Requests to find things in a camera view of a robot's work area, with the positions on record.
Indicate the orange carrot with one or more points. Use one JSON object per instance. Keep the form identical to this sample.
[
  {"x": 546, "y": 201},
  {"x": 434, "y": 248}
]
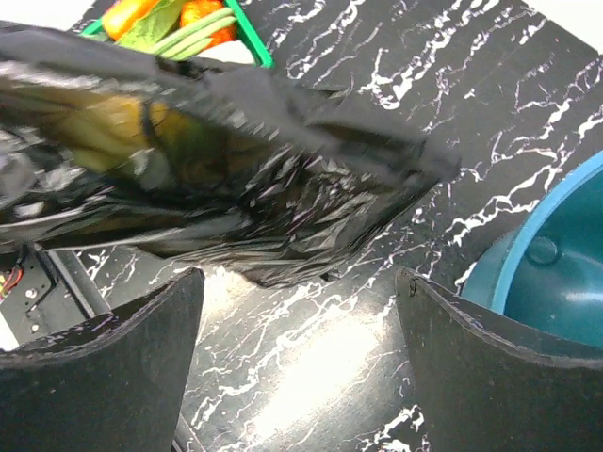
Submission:
[{"x": 120, "y": 18}]

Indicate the black trash bag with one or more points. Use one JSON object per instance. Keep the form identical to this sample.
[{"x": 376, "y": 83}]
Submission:
[{"x": 199, "y": 161}]

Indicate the green leafy vegetable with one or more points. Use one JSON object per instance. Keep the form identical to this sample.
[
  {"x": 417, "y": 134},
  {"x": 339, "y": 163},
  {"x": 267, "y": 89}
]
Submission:
[{"x": 153, "y": 26}]

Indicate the green vegetable basket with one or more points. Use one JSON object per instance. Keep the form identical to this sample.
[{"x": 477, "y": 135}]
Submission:
[{"x": 91, "y": 26}]

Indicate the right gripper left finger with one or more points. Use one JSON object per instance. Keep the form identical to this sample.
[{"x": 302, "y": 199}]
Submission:
[{"x": 112, "y": 383}]

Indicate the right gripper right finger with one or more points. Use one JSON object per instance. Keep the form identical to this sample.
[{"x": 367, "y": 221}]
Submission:
[{"x": 489, "y": 383}]

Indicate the orange tomato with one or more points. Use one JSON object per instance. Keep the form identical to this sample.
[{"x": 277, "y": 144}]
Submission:
[{"x": 216, "y": 22}]

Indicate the teal trash bin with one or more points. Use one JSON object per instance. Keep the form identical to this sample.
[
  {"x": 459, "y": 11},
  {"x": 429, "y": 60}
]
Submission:
[{"x": 547, "y": 273}]

